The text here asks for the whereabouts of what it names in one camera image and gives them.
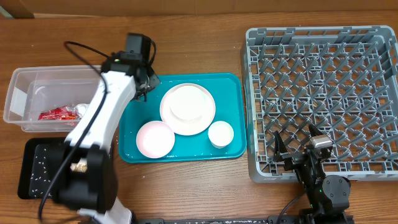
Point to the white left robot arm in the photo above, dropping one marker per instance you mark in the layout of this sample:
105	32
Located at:
114	92

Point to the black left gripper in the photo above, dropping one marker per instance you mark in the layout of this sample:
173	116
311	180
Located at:
153	81

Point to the pink bowl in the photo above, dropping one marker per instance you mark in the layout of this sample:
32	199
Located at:
155	139

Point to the small white plate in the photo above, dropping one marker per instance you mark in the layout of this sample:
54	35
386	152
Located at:
188	102

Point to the aluminium foil ball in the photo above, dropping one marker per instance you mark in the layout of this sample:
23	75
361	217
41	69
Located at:
81	109

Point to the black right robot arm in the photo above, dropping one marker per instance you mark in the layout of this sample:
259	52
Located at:
328	194

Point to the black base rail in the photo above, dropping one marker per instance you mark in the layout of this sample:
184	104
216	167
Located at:
273	219

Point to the grey dish rack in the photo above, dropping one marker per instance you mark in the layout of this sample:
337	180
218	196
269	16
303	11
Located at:
343	80

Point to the large white plate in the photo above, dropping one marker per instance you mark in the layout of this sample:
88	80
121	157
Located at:
183	127

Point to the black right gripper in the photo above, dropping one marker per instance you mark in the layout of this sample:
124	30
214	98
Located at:
293	158

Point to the white cup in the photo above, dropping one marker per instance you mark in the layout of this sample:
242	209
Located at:
220	134

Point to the clear plastic bin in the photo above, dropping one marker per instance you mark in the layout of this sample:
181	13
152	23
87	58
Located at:
34	90

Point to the teal plastic tray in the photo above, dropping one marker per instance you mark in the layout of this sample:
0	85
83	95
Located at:
222	100

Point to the red snack wrapper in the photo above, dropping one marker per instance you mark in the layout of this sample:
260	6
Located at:
60	113

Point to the black tray bin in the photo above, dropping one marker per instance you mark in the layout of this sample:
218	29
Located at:
42	157

